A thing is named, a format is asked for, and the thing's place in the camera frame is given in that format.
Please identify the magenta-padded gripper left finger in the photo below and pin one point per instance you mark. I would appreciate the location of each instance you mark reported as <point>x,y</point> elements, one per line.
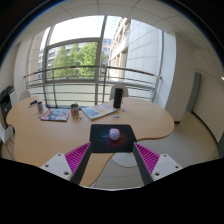
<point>56,165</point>

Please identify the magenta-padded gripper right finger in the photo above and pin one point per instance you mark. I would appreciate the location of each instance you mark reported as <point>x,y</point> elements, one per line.
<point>165,165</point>

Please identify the black mouse pad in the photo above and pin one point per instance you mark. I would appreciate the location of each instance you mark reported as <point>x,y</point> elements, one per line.
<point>100,141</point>

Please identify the white round table base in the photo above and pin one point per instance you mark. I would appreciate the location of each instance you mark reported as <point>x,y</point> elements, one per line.
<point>124,160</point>

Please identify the red magazine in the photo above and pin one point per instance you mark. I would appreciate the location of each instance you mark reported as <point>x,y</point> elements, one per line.
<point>55,114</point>

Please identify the printed mug with plant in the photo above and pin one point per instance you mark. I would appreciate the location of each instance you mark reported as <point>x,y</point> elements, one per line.
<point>74,110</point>

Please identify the small dark blue box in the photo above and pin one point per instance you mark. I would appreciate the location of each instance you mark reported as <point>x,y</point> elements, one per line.
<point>33,102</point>

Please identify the light blue picture book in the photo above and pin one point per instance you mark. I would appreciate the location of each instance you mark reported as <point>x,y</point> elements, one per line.
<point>98,111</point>

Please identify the grey door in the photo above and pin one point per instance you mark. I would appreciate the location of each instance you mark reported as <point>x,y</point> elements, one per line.
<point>194,91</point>

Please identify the black and white printer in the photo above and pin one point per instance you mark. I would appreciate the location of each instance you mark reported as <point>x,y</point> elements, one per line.
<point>6,103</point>

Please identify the black cylindrical bottle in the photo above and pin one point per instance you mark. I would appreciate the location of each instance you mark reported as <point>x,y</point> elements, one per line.
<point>118,97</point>

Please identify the metal balcony railing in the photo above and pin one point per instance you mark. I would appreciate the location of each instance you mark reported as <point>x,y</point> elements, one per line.
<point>103,85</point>

